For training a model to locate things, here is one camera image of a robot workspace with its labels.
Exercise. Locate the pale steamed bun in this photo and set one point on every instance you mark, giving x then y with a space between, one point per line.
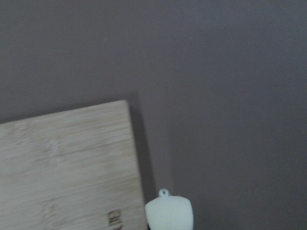
168 212

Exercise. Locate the wooden cutting board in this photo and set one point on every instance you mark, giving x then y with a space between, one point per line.
72 170

